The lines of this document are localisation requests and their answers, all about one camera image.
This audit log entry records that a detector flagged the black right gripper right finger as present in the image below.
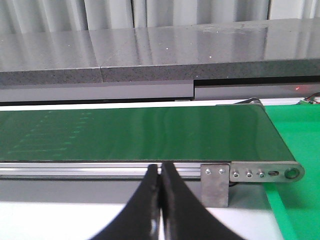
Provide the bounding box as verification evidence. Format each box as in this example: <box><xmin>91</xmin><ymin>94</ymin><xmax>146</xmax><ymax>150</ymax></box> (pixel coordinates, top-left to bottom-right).
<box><xmin>159</xmin><ymin>162</ymin><xmax>242</xmax><ymax>240</ymax></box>

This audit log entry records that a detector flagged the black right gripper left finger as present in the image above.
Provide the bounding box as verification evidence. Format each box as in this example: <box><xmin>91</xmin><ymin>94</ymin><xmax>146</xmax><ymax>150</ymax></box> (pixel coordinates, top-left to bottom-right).
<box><xmin>92</xmin><ymin>164</ymin><xmax>160</xmax><ymax>240</ymax></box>

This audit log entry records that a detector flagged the green conveyor belt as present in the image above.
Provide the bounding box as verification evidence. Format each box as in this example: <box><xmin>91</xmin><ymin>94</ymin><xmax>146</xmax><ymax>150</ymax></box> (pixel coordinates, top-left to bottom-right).
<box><xmin>0</xmin><ymin>104</ymin><xmax>294</xmax><ymax>162</ymax></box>

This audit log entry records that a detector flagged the green plastic tray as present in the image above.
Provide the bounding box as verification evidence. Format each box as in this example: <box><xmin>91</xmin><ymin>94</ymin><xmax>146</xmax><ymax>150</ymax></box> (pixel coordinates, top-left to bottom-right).
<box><xmin>264</xmin><ymin>104</ymin><xmax>320</xmax><ymax>240</ymax></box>

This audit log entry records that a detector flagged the grey stone counter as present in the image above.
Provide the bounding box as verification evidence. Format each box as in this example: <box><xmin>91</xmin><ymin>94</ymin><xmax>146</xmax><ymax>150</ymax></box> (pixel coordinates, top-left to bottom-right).
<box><xmin>0</xmin><ymin>18</ymin><xmax>320</xmax><ymax>104</ymax></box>

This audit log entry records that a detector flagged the white pleated curtain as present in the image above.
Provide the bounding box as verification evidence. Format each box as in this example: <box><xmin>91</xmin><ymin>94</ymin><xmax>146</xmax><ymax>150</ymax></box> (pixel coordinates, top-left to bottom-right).
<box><xmin>0</xmin><ymin>0</ymin><xmax>320</xmax><ymax>34</ymax></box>

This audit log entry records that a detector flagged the steel conveyor support bracket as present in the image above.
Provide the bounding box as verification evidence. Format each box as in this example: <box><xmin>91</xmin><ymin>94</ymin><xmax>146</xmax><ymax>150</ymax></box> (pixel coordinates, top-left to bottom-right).
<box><xmin>200</xmin><ymin>163</ymin><xmax>230</xmax><ymax>208</ymax></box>

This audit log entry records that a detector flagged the aluminium conveyor frame rail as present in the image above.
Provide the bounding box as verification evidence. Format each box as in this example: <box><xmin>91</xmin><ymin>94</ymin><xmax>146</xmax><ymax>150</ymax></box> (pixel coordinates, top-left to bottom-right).
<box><xmin>0</xmin><ymin>161</ymin><xmax>305</xmax><ymax>183</ymax></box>

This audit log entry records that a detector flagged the wired green circuit board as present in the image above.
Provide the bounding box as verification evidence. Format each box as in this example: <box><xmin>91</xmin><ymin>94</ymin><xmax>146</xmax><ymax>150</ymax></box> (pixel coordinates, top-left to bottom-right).
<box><xmin>297</xmin><ymin>92</ymin><xmax>320</xmax><ymax>105</ymax></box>

